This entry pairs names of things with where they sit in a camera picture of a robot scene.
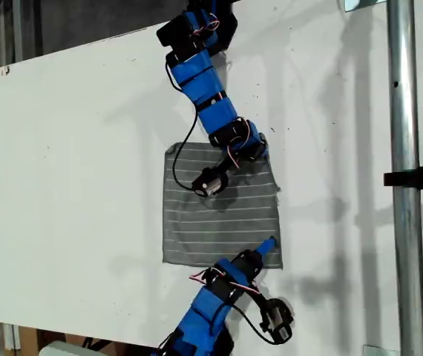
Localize black camera stalk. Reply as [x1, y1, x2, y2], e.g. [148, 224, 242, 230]
[247, 284, 272, 309]
[211, 151, 239, 176]

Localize red white gripper wire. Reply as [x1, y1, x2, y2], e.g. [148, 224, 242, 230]
[188, 268, 261, 294]
[226, 119, 252, 172]

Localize steel post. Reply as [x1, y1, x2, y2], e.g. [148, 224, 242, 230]
[386, 0, 423, 356]

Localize white table leg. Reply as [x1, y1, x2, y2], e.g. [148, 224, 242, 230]
[2, 323, 22, 352]

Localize black camera cable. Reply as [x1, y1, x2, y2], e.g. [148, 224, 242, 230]
[165, 61, 202, 192]
[229, 303, 276, 345]

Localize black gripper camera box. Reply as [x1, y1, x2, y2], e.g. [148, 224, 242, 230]
[191, 166, 230, 198]
[261, 296, 295, 345]

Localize black clamp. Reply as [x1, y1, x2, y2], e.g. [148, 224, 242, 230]
[383, 157, 423, 197]

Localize brown cardboard box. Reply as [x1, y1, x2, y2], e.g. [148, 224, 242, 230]
[17, 326, 153, 356]

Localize white container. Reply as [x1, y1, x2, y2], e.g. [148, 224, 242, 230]
[39, 340, 105, 356]

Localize grey white-striped towel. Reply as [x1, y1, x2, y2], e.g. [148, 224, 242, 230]
[162, 135, 284, 271]

